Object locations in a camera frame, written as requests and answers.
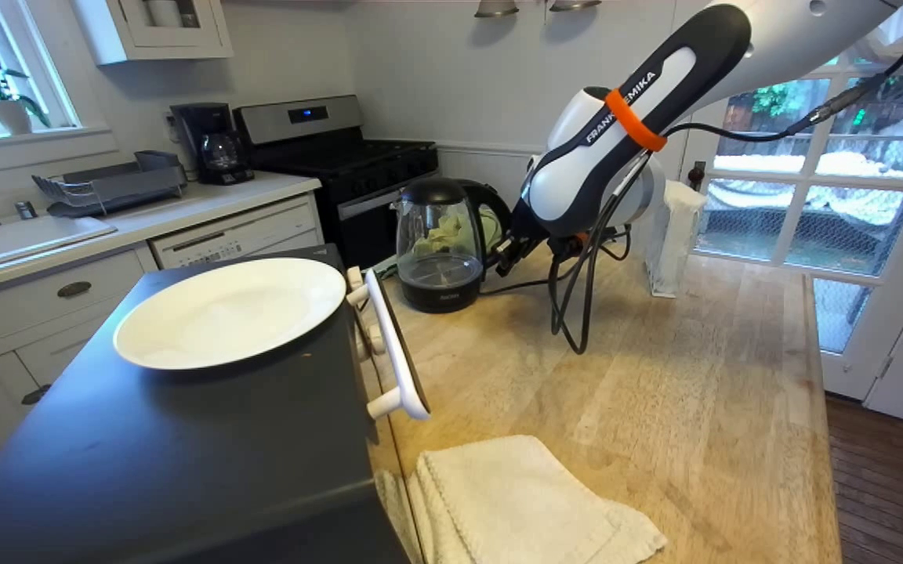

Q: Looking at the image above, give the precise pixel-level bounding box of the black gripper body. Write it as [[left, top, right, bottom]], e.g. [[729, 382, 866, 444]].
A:
[[510, 192, 622, 267]]

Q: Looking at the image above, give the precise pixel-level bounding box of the black glass electric kettle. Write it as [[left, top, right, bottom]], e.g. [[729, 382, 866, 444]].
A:
[[392, 175, 520, 317]]

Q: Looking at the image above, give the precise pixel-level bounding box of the black steel stove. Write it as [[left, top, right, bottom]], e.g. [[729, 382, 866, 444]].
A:
[[231, 93, 442, 272]]

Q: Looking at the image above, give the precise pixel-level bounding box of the cream folded cloth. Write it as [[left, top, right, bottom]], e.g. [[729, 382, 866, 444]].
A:
[[404, 433, 671, 564]]

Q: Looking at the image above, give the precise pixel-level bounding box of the white glass-paned door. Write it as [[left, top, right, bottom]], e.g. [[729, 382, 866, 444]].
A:
[[678, 0, 903, 437]]

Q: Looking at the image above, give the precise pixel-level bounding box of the white round plate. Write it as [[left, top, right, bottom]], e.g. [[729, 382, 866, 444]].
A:
[[111, 257, 349, 377]]

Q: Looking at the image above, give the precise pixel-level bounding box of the black coffee maker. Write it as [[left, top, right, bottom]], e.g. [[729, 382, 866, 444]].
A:
[[165, 99, 256, 188]]

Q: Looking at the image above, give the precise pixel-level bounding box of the grey dish rack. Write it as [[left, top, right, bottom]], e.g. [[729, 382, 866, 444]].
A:
[[30, 147, 192, 218]]

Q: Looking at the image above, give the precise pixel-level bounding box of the black cabinet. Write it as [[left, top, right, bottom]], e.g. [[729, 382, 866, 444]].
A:
[[0, 243, 408, 564]]

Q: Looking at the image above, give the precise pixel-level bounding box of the white base cabinet with drawers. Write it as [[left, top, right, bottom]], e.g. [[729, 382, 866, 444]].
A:
[[0, 169, 327, 508]]

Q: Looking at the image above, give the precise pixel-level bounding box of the white kitchen sink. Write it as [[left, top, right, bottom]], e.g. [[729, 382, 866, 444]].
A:
[[0, 213, 118, 283]]

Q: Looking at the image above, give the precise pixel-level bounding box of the potted plant in white pot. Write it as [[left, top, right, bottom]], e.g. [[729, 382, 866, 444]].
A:
[[0, 57, 56, 137]]

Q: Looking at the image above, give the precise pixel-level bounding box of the black kettle power cord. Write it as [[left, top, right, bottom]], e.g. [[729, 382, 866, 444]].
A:
[[477, 241, 591, 302]]

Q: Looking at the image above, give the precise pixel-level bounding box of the orange strap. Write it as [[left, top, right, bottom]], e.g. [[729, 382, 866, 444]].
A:
[[603, 88, 671, 156]]

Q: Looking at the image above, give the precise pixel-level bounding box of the white bar handle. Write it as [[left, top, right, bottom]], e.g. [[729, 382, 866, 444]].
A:
[[346, 267, 433, 423]]

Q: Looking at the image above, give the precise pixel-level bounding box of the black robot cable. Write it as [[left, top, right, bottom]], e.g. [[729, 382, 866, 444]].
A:
[[544, 0, 903, 358]]

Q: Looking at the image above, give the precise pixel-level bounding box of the white wall cabinet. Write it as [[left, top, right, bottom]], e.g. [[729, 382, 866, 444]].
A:
[[71, 0, 235, 69]]

